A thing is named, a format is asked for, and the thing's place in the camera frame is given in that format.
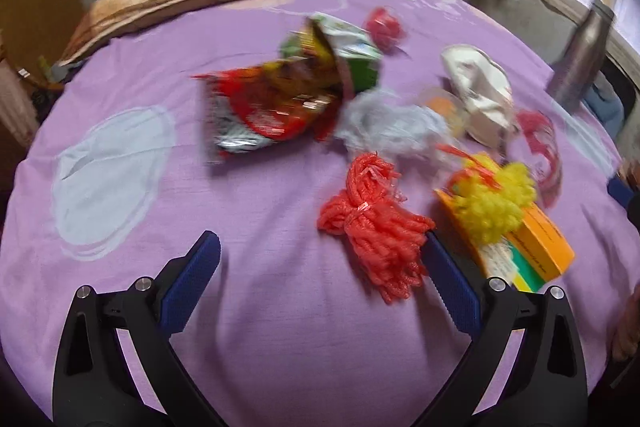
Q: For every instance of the clear cup with orange piece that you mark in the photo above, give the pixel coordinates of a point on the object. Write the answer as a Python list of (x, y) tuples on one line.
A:
[(442, 107)]

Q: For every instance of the orange cardboard box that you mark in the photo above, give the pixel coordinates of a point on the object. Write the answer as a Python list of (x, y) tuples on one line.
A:
[(545, 247)]

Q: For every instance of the green tea carton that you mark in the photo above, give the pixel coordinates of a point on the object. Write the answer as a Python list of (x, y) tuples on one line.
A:
[(360, 67)]

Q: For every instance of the yellow net bundle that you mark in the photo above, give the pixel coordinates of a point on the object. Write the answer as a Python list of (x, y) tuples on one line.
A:
[(490, 202)]

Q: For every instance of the metal water bottle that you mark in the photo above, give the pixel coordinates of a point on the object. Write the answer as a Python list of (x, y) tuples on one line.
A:
[(580, 57)]

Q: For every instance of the red net bundle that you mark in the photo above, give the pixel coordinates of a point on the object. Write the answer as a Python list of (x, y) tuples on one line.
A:
[(370, 227)]

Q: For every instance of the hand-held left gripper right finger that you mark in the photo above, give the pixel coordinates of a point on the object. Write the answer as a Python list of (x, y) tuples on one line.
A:
[(452, 282)]

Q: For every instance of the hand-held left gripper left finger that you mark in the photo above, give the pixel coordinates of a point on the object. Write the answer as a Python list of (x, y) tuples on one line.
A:
[(192, 287)]

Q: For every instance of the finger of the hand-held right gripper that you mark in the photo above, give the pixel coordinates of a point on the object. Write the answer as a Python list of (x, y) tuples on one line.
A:
[(620, 193)]

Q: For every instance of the clear cup with red pieces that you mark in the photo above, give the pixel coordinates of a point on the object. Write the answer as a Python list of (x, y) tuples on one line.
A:
[(384, 27)]

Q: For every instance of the pale grey plastic bag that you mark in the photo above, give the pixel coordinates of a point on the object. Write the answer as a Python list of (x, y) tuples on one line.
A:
[(390, 122)]

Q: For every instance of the pale blue cloth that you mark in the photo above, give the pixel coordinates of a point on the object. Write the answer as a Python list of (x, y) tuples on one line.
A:
[(605, 107)]

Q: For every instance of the red foil snack packet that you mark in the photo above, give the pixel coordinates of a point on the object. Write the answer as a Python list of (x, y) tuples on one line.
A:
[(260, 107)]

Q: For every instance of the purple printed bedsheet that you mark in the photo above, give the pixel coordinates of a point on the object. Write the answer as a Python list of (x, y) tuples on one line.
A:
[(280, 207)]

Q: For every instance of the person's right hand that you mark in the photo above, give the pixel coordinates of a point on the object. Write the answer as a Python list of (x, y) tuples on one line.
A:
[(626, 332)]

